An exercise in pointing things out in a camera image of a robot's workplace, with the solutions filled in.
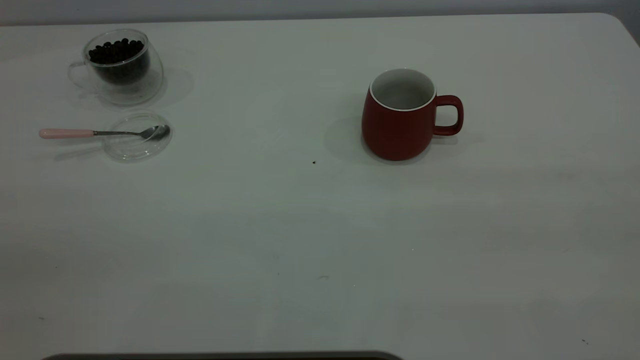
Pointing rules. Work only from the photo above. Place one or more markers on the red ceramic mug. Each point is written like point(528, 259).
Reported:
point(395, 130)

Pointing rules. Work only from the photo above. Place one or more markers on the dark coffee beans heap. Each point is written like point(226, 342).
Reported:
point(117, 52)

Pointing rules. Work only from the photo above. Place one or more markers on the small clear glass dish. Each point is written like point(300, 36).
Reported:
point(135, 151)

